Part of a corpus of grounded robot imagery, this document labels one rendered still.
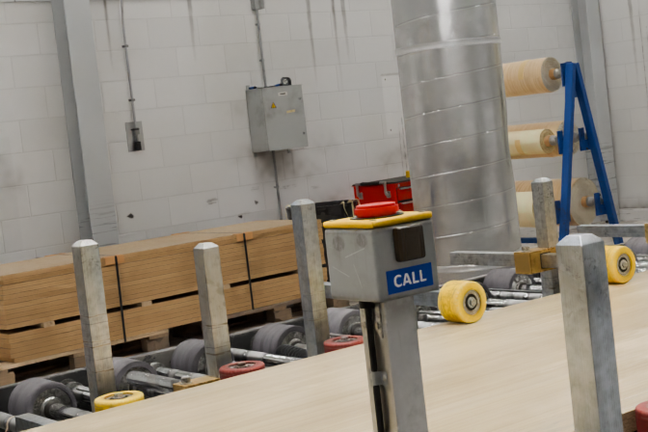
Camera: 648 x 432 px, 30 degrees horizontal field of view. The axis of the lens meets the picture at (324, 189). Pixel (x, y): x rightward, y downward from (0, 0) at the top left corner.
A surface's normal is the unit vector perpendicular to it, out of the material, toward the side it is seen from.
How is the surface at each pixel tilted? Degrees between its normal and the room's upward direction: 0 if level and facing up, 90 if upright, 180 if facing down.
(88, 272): 90
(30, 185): 90
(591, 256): 90
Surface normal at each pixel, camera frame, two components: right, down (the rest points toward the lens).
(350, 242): -0.79, 0.12
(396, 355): 0.60, -0.03
